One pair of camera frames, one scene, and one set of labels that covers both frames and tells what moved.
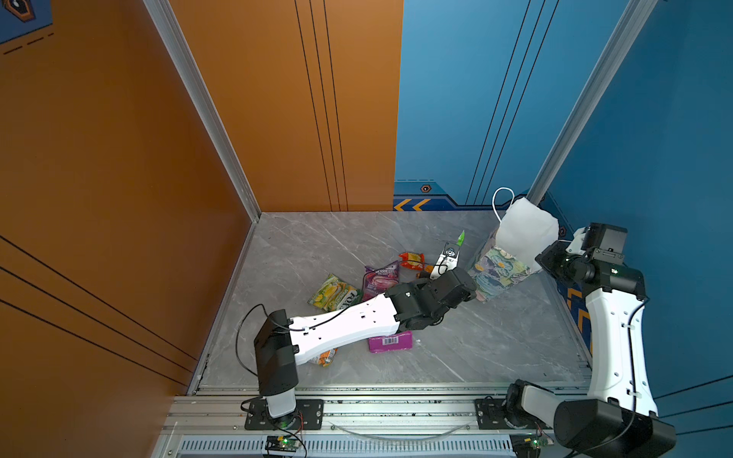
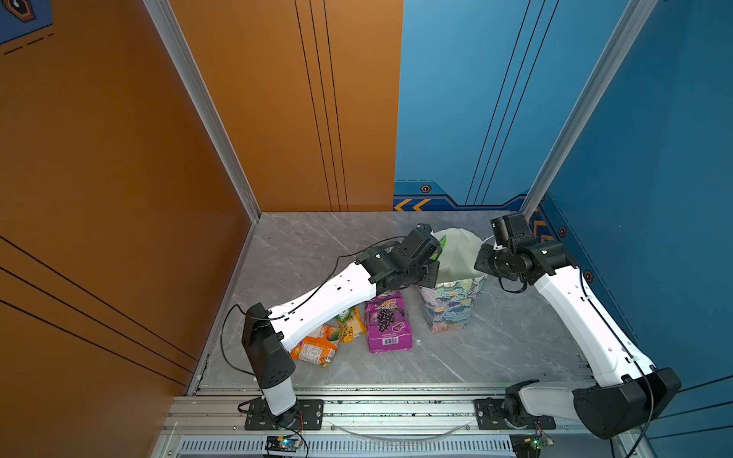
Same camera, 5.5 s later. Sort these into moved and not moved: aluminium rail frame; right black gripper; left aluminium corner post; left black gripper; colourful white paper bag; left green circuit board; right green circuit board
Moved: right black gripper; left black gripper; colourful white paper bag
Not moved: left green circuit board; aluminium rail frame; left aluminium corner post; right green circuit board
